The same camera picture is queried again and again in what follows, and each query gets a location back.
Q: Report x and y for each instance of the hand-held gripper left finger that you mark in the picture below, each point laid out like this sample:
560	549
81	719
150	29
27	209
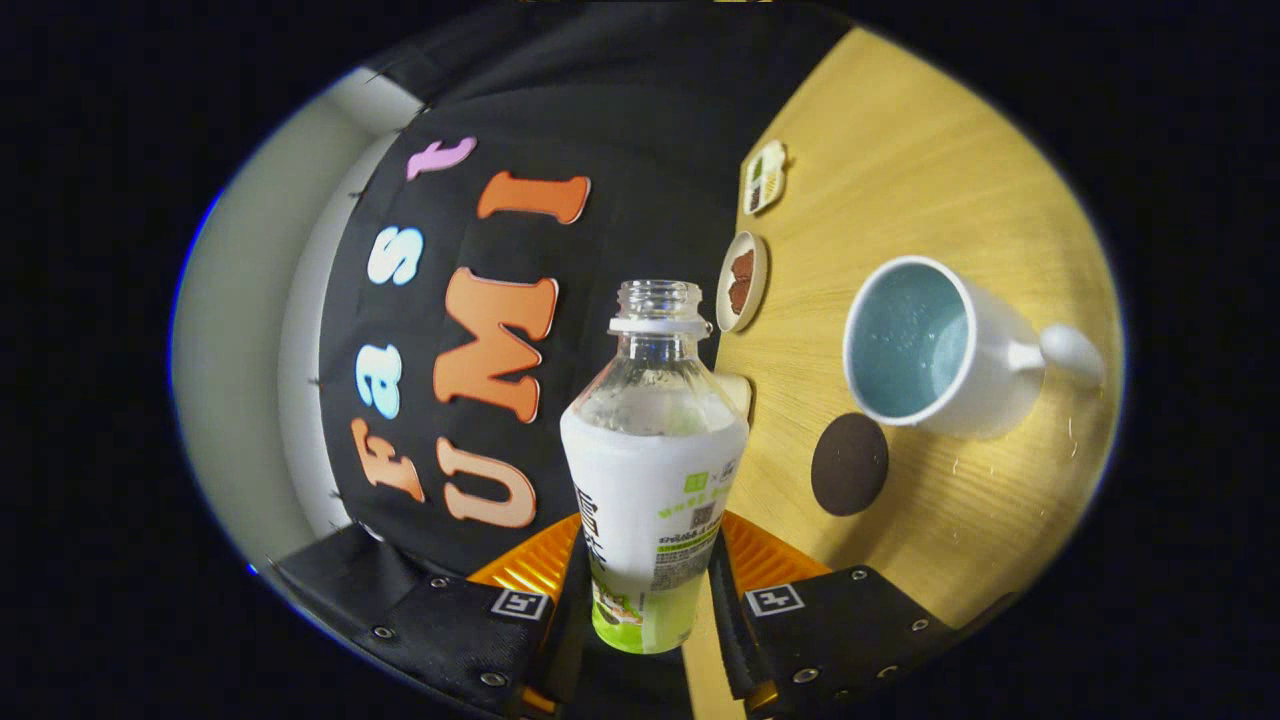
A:
568	640

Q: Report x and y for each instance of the white toaster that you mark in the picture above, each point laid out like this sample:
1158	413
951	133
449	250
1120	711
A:
738	392

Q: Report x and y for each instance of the small white plate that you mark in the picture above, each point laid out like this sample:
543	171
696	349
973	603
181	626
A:
760	275

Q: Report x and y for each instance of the clear juice bottle white label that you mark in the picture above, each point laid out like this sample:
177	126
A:
650	480

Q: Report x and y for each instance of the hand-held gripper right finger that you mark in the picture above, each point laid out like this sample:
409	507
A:
725	640

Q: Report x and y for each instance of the wooden table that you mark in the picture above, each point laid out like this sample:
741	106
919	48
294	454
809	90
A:
900	150

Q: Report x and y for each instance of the white cup blue inside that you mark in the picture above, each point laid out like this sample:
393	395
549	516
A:
990	395

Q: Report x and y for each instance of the dark brown round coaster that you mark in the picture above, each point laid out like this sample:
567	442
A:
849	465

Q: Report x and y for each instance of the black backdrop cloth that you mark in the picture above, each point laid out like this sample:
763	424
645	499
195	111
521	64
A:
600	150

